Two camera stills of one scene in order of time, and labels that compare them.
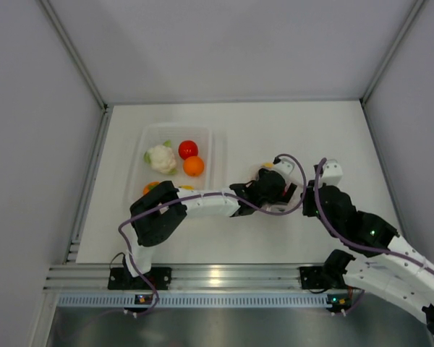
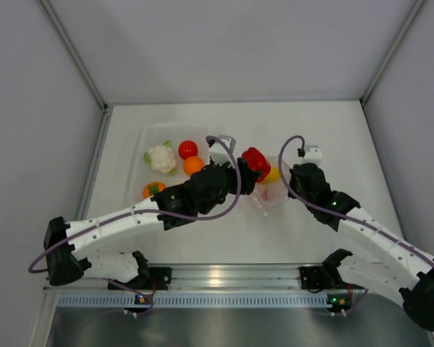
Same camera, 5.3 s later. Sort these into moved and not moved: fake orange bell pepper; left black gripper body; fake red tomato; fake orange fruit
Moved: left black gripper body
Not moved: fake orange bell pepper; fake orange fruit; fake red tomato
